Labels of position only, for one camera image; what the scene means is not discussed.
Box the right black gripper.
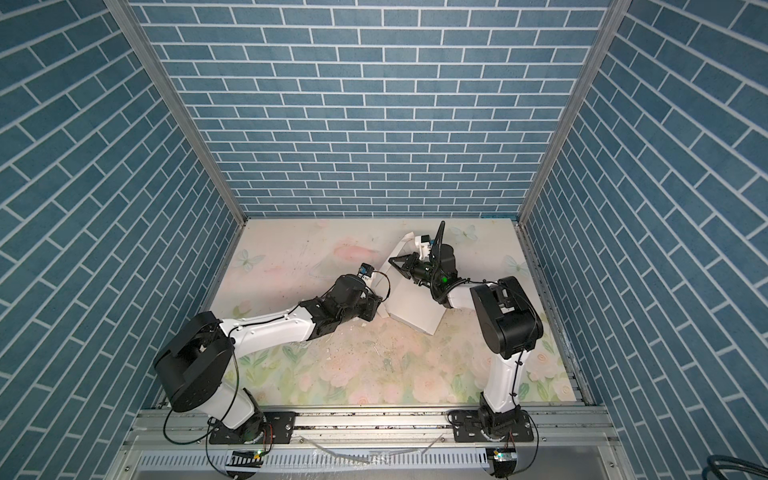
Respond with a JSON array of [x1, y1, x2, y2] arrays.
[[389, 254, 443, 289]]

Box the white paper box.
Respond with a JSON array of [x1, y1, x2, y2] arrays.
[[380, 261, 446, 335]]

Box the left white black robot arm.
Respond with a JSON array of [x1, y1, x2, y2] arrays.
[[153, 273, 388, 444]]

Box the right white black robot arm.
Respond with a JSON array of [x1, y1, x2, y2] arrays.
[[388, 241, 544, 441]]

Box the left circuit board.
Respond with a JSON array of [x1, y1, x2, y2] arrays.
[[225, 450, 264, 472]]

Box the circuit board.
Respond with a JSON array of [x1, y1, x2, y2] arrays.
[[486, 447, 518, 477], [225, 450, 264, 472]]

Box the right circuit board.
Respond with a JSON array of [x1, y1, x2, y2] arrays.
[[486, 447, 518, 477]]

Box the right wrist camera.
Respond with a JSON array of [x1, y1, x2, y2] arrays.
[[414, 235, 433, 261]]

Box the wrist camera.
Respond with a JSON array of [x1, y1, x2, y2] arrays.
[[357, 263, 375, 283], [414, 235, 433, 261]]

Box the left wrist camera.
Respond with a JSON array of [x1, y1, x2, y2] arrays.
[[357, 263, 375, 283]]

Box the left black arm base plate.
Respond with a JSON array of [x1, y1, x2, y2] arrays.
[[208, 411, 297, 446]]

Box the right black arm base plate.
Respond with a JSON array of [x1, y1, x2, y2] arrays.
[[446, 407, 535, 443]]

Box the aluminium front rail frame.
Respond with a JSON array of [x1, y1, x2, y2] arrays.
[[107, 403, 632, 479]]

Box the right aluminium corner post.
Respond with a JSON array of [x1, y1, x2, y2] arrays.
[[518, 0, 631, 225]]

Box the aluminium corner post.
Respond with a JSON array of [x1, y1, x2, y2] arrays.
[[518, 0, 631, 225], [104, 0, 247, 226]]

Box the black cable bottom right corner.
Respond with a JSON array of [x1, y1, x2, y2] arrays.
[[701, 454, 768, 480]]

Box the left aluminium corner post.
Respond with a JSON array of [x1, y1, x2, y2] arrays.
[[104, 0, 247, 226]]

